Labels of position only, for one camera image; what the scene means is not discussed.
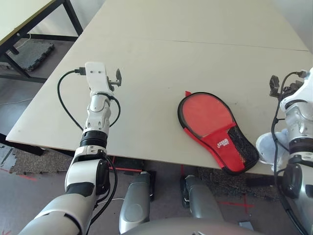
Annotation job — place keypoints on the grey robot torso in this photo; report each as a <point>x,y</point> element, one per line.
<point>190,227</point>

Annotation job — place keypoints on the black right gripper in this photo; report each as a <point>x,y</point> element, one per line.
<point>292,88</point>

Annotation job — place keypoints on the small grey floor box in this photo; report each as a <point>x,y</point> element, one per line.
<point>246,225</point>

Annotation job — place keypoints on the beige side table black frame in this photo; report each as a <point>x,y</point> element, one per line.
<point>24,17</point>

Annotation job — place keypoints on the brown speckled floor mat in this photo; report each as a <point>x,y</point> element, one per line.
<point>39,162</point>

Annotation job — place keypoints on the dark speckled floor mat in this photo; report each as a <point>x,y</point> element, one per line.
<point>220,183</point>

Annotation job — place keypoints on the red black paddle case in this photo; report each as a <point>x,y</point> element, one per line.
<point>225,151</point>

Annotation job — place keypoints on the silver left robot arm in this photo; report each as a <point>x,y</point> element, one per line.
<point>97,115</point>

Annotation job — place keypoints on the grey robot leg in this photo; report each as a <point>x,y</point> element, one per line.
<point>134,205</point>
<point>203,200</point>

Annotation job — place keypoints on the grey robot left leg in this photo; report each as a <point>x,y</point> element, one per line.
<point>134,205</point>

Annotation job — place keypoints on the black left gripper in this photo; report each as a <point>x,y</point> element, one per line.
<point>112,84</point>

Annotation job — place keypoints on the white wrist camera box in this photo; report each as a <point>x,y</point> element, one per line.
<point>96,78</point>
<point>305,90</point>

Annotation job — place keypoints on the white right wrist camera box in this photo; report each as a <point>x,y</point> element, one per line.
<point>305,90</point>

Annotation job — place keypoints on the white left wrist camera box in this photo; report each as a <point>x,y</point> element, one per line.
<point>96,78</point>

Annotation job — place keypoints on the grey robot right leg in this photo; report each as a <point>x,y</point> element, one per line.
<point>203,200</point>

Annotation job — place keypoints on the dark grey foam floor mat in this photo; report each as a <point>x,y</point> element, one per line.
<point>31,56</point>

